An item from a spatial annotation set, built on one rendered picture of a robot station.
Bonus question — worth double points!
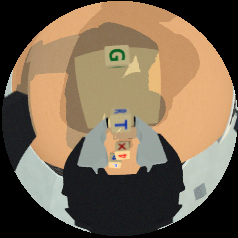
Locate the tan flat mat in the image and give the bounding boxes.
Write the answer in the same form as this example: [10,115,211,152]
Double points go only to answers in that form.
[75,47,161,128]

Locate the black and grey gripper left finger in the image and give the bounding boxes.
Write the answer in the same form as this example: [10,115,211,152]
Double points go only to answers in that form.
[61,117,109,196]

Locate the beige block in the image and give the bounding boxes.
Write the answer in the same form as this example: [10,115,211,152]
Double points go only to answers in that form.
[109,153,122,168]
[104,45,130,69]
[110,108,131,133]
[115,142,130,160]

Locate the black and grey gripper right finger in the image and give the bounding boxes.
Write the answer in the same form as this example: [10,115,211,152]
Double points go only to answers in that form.
[134,116,185,193]

